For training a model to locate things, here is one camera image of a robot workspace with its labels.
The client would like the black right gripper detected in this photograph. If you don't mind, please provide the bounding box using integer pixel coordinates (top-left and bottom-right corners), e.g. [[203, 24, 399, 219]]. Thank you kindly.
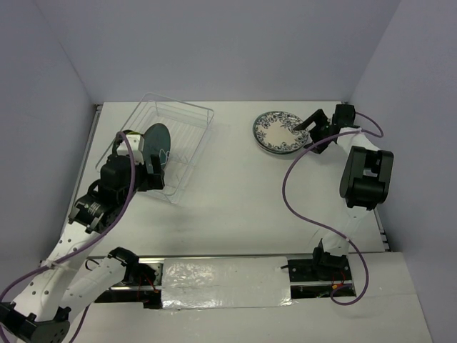
[[294, 109, 333, 154]]

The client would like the dark green plate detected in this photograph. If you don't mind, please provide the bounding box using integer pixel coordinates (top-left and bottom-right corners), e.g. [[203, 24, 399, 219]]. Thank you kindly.
[[142, 123, 171, 169]]

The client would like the blue white floral plate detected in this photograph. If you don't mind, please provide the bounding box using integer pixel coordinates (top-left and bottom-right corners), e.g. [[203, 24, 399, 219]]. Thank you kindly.
[[252, 111, 308, 150]]

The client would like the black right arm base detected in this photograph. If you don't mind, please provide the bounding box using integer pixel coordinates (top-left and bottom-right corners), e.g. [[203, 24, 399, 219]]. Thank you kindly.
[[281, 258, 356, 299]]

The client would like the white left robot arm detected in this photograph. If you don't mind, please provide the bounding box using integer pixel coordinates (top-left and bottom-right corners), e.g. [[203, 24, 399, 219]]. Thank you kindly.
[[1, 154, 164, 342]]

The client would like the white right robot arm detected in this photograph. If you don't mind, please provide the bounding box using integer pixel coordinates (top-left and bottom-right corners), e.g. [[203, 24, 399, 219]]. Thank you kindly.
[[293, 104, 394, 279]]

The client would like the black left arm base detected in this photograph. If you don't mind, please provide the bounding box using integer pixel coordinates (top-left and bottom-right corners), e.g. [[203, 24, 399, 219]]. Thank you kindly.
[[95, 257, 164, 309]]

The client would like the silver foil sheet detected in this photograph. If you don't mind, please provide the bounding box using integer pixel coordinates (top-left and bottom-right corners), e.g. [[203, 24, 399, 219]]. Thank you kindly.
[[161, 257, 292, 309]]

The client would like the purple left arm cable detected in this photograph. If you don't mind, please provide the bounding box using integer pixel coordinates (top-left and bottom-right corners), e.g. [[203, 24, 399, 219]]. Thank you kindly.
[[0, 130, 139, 343]]

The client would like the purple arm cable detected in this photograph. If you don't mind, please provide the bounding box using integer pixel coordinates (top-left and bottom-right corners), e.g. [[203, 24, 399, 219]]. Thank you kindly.
[[281, 110, 385, 307], [0, 130, 139, 343]]

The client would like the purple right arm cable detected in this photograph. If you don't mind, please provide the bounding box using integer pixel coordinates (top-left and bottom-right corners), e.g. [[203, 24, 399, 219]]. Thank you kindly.
[[281, 110, 385, 307]]

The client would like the clear wire dish rack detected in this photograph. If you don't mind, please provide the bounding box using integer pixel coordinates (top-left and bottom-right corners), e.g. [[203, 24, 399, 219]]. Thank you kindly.
[[95, 92, 215, 205]]

